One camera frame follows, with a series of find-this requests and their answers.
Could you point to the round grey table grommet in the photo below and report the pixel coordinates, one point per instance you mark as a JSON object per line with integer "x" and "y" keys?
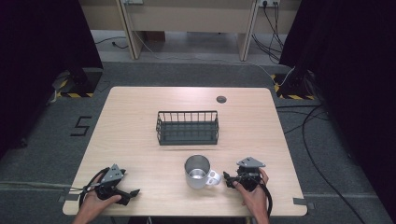
{"x": 221, "y": 99}

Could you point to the silver metal cup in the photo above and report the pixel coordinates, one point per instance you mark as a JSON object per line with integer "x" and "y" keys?
{"x": 196, "y": 181}

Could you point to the stand base with striped tape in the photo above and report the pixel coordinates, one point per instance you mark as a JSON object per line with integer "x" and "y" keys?
{"x": 294, "y": 90}
{"x": 77, "y": 87}

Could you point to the beige background desk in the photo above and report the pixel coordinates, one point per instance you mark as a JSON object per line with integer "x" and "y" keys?
{"x": 186, "y": 17}

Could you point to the white wall socket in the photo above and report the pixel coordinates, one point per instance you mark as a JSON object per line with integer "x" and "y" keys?
{"x": 268, "y": 2}

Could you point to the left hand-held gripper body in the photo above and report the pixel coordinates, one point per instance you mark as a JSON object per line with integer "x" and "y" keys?
{"x": 111, "y": 178}

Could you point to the black curtain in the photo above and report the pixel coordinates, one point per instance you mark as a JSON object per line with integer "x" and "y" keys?
{"x": 351, "y": 77}
{"x": 37, "y": 62}

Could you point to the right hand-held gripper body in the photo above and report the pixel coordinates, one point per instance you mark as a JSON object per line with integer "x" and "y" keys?
{"x": 249, "y": 175}

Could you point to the white power strip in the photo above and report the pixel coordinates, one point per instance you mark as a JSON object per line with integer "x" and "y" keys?
{"x": 133, "y": 1}

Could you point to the person's right hand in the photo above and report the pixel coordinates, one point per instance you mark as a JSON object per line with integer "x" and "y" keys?
{"x": 256, "y": 199}

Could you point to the grey tape strip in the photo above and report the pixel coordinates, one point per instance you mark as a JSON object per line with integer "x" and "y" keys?
{"x": 69, "y": 197}
{"x": 303, "y": 202}

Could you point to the person's left hand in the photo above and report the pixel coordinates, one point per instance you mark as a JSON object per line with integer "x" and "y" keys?
{"x": 92, "y": 202}

